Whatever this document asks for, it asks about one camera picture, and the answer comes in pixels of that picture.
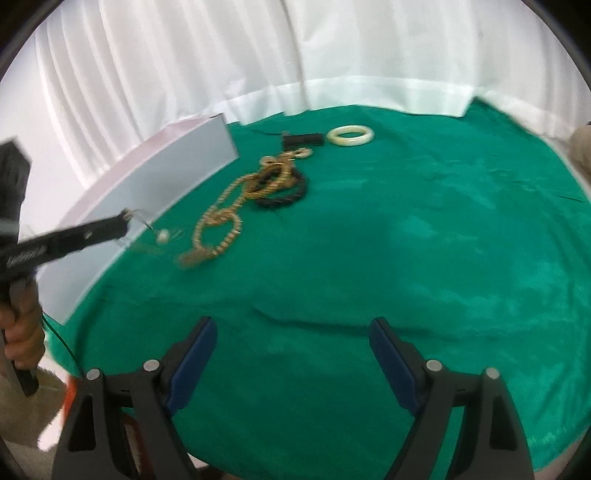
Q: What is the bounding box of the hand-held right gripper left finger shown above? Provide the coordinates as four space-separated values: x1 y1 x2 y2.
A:
52 316 219 480

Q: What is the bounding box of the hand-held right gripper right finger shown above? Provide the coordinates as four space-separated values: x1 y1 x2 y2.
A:
368 317 536 480

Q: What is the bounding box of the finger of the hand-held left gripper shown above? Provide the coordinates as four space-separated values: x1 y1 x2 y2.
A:
46 216 132 258

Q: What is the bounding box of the pearl pendant necklace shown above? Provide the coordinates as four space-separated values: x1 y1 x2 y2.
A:
122 210 185 254

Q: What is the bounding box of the white cardboard box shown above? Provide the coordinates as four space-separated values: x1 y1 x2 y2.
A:
34 115 241 326

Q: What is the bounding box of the black oblong accessory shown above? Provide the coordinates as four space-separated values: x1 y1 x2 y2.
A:
283 132 325 149

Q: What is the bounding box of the pale jade bangle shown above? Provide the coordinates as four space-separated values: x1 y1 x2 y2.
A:
326 124 375 147

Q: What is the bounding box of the person's left hand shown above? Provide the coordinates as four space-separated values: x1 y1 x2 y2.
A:
0 286 47 371

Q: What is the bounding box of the green velvet cloth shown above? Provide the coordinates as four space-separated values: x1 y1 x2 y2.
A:
46 105 591 480

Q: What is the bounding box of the white pleated curtain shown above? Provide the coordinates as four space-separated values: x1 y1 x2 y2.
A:
0 0 296 195

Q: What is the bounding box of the beige blurred object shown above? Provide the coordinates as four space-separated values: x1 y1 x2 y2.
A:
566 121 591 174

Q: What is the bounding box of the amber bead necklace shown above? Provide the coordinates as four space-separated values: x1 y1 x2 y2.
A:
178 157 296 269

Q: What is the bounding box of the thin black cable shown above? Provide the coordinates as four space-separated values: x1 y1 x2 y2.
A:
41 313 87 377

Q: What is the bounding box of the black bead bracelet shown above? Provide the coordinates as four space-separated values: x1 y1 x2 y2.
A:
249 166 309 210

